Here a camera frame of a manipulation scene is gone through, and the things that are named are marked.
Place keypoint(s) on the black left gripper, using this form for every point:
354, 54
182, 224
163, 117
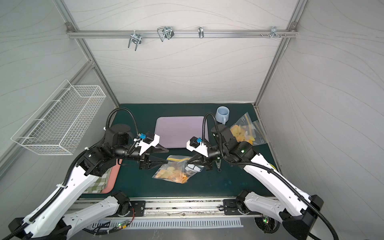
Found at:
143, 160

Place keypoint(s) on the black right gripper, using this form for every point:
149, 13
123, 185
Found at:
205, 161

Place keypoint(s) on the metal tongs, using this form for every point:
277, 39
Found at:
218, 164

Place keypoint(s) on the resealable bag with duck print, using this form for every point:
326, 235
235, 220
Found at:
177, 170

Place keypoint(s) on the resealable bag table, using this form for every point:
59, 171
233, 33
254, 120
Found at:
244, 131

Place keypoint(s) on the clear resealable bag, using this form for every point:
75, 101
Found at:
258, 134

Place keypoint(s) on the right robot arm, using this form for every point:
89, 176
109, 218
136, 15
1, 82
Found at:
294, 209

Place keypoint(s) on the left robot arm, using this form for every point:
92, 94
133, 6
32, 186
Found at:
121, 141

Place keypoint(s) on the lilac plastic tray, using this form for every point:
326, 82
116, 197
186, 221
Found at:
174, 132

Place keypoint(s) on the light blue ceramic mug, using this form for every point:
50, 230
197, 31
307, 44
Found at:
222, 115

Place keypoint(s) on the pink tray with checked cloth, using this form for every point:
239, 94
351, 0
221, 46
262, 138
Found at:
105, 183

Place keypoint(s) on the metal hook clamp left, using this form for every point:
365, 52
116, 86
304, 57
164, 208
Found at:
135, 40

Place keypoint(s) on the metal hook clamp middle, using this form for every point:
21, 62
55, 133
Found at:
165, 32

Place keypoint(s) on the metal hook clamp small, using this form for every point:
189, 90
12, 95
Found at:
201, 32

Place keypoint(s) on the metal hook clamp right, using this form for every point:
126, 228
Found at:
273, 33

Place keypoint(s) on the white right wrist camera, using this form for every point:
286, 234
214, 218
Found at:
197, 145

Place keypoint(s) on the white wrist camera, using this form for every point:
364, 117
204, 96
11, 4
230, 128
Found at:
145, 141
197, 145

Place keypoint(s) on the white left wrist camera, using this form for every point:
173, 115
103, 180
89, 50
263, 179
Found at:
145, 141

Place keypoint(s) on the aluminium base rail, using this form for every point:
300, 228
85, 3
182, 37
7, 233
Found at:
203, 207

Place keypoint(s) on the white wire basket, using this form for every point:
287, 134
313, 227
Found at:
58, 125

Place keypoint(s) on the aluminium cross rail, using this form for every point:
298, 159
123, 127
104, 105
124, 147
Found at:
179, 34

